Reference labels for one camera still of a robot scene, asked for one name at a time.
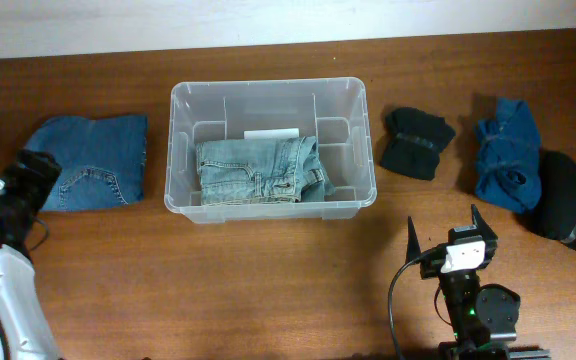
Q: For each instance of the white label in bin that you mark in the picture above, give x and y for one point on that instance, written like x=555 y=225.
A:
x=285 y=133

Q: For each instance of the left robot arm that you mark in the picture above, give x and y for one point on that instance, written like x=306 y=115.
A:
x=24 y=330

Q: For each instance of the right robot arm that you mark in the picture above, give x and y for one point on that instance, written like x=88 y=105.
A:
x=482 y=317

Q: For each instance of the clear plastic storage bin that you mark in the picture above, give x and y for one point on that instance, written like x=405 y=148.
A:
x=334 y=110

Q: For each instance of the large black taped cloth bundle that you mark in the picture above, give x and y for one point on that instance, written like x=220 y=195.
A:
x=554 y=217

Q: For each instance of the black aluminium rail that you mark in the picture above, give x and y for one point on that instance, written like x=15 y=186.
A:
x=518 y=354

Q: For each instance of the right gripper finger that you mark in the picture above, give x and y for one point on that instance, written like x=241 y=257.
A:
x=488 y=235
x=413 y=251

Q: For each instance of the dark blue jeans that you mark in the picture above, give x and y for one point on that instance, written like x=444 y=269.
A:
x=103 y=161

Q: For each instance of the blue taped sweater bundle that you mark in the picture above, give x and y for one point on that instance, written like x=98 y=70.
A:
x=507 y=162

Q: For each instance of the small black taped cloth roll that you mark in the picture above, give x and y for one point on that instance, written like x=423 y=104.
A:
x=417 y=141

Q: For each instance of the light blue jeans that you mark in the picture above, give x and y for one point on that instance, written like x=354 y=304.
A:
x=262 y=171

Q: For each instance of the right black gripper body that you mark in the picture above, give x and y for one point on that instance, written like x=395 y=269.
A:
x=428 y=267

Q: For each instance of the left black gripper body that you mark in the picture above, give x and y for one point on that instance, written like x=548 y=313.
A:
x=23 y=196

